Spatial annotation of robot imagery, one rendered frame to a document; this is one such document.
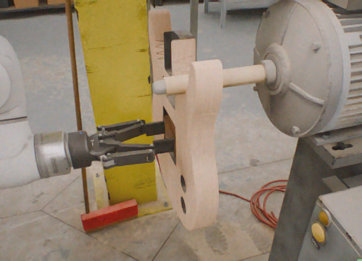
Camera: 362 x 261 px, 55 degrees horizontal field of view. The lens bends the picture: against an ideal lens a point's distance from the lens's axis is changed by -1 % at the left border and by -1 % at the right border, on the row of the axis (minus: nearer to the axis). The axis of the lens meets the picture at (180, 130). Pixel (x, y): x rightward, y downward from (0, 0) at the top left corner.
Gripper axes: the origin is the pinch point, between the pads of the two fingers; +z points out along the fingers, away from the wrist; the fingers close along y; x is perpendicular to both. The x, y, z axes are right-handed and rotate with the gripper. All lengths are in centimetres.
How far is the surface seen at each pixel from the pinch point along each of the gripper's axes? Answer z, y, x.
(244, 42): 168, -300, -79
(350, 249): 17.7, 36.0, -1.4
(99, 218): -19, -78, -93
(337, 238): 17.7, 33.4, -2.1
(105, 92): -7, -82, -24
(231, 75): 9.2, 10.1, 16.4
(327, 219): 17.4, 30.9, -0.4
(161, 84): -3.2, 9.7, 16.0
